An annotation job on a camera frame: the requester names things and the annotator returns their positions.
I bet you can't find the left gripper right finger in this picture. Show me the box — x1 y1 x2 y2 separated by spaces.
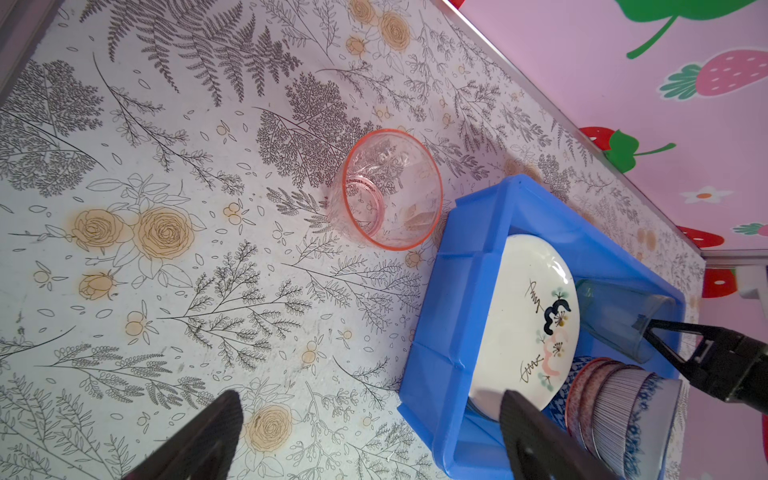
499 390 617 480

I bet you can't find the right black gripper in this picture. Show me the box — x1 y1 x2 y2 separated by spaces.
643 319 767 414

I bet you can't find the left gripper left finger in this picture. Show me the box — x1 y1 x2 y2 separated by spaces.
125 390 243 480

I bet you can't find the purple striped bowl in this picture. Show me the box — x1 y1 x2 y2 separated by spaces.
592 367 651 476

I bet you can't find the cream floral plate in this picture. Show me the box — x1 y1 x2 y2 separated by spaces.
469 234 580 421

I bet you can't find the pink glass cup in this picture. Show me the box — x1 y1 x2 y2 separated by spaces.
327 129 444 251

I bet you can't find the blue patterned bowl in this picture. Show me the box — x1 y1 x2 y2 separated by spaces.
542 356 595 431

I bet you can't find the pink floral bowl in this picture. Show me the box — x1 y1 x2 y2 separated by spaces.
565 357 611 441

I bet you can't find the green glass cup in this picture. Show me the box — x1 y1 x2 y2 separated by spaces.
576 280 678 364

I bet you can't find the blue plastic bin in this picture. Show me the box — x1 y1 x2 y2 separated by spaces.
398 175 685 479

